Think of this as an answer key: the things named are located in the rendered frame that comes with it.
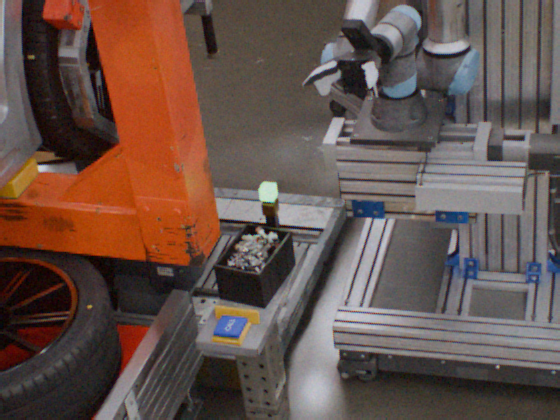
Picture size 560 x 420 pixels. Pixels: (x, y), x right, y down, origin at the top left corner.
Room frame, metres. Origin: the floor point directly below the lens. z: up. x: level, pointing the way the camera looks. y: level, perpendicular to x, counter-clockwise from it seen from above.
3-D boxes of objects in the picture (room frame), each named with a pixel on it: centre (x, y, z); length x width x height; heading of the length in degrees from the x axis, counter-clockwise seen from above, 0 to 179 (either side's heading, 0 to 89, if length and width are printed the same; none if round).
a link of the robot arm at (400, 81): (2.19, -0.28, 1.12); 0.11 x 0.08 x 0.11; 57
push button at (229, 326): (2.13, 0.18, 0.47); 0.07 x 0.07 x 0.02; 68
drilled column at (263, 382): (2.26, 0.13, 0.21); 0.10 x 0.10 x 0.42; 68
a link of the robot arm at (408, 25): (2.18, -0.29, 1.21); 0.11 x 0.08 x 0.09; 147
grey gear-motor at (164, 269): (2.73, 0.48, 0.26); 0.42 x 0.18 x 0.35; 68
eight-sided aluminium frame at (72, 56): (3.05, 0.45, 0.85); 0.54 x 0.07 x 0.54; 158
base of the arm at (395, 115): (2.47, -0.32, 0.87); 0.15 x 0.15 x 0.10
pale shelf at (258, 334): (2.29, 0.12, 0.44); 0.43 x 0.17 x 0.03; 158
